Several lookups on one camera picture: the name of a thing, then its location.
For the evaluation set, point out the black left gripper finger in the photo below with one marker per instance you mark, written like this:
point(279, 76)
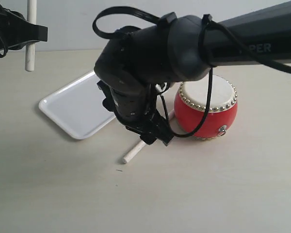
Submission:
point(14, 30)

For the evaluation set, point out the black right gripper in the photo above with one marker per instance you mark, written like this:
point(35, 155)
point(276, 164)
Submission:
point(138, 113)

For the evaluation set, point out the white wooden drumstick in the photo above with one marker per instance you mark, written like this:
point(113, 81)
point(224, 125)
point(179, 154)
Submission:
point(133, 152)
point(30, 48)

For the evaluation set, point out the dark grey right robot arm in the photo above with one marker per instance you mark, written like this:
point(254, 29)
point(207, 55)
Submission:
point(181, 49)

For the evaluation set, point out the small red drum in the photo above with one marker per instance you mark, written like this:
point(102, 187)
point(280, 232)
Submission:
point(190, 104)

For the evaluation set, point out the white rectangular plastic tray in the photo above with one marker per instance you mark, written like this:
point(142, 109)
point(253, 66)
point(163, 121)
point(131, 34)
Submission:
point(77, 107)

